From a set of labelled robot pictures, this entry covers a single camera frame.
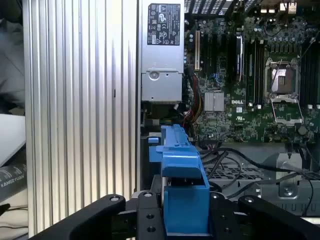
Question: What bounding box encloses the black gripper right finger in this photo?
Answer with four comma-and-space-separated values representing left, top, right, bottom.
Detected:
209, 191, 320, 240

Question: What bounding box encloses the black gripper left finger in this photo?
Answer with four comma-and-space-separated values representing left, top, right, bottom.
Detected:
28, 190, 166, 240

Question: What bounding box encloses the blue disk carrier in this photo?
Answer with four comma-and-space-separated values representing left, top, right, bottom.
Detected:
147, 124, 213, 237

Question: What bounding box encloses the black disk wire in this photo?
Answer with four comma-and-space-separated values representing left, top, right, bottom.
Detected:
199, 147, 310, 174

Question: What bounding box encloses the grey metal disk bay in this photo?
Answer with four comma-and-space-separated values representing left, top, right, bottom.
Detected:
203, 146, 320, 217

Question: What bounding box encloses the black RAM slot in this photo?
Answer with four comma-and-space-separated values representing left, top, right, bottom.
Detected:
305, 47, 313, 107
254, 39, 261, 106

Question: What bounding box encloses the black expansion slot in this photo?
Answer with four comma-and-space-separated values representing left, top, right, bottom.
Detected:
211, 32, 219, 73
201, 32, 210, 73

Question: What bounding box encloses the white expansion slot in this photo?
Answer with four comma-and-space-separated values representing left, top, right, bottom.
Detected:
194, 30, 201, 71

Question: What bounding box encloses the green motherboard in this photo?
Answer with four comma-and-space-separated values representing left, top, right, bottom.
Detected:
184, 14, 320, 144

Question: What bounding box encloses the silver chipset heatsink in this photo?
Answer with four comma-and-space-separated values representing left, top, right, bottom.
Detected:
204, 91, 225, 112

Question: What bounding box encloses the metal socket cover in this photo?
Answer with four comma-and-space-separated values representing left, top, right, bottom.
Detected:
270, 94, 305, 125

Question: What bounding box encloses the silver power supply unit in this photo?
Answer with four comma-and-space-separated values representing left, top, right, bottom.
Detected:
140, 0, 185, 102

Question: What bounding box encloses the black roll with print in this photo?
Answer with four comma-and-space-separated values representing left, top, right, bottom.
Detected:
0, 163, 29, 204

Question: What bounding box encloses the dark grey PC case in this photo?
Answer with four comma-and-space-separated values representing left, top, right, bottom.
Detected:
136, 0, 320, 218

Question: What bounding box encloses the CPU socket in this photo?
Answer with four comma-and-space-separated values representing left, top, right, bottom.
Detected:
264, 57, 301, 97

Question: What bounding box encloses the white flat board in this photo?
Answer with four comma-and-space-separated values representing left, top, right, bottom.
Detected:
0, 113, 27, 168

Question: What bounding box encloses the black power supply label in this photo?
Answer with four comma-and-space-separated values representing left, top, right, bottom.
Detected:
146, 3, 181, 46

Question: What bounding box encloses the grey clothed person trunk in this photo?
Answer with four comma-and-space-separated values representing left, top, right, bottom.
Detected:
0, 18, 26, 116

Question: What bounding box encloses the thin black cable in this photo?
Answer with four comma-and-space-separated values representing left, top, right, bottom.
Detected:
201, 149, 243, 181

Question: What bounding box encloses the coloured power wire bundle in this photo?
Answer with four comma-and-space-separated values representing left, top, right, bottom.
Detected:
183, 72, 204, 128

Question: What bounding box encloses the thin wire locking lever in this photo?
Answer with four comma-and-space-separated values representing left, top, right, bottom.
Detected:
271, 59, 284, 87

